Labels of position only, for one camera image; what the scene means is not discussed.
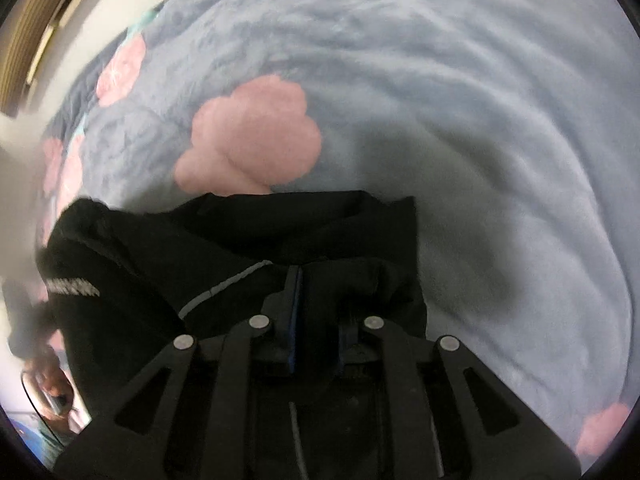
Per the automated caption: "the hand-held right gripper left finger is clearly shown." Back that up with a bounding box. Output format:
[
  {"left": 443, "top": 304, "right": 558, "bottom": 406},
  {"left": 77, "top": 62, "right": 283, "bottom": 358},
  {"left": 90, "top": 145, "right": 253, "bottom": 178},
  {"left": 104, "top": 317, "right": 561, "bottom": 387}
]
[{"left": 52, "top": 266, "right": 301, "bottom": 480}]

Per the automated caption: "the black hooded jacket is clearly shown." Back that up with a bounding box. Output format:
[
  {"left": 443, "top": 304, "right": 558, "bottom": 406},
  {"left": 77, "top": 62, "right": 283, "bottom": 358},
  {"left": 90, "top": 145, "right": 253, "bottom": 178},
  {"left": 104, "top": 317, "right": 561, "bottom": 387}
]
[{"left": 37, "top": 190, "right": 428, "bottom": 480}]

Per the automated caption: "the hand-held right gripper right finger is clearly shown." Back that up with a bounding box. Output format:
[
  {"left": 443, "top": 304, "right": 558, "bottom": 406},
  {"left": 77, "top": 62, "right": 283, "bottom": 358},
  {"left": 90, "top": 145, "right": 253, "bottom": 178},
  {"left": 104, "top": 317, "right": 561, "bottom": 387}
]
[{"left": 300, "top": 265, "right": 582, "bottom": 480}]

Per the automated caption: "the wooden slatted headboard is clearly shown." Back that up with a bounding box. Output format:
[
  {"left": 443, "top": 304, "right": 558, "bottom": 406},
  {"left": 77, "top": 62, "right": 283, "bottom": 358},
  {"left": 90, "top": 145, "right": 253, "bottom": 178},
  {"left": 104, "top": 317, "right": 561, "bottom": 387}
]
[{"left": 0, "top": 0, "right": 116, "bottom": 117}]

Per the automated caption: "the grey blanket with pink flowers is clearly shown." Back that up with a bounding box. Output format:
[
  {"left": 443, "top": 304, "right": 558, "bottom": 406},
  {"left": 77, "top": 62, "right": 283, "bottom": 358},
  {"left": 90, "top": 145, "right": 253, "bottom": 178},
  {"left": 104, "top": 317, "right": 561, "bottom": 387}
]
[{"left": 37, "top": 0, "right": 640, "bottom": 471}]

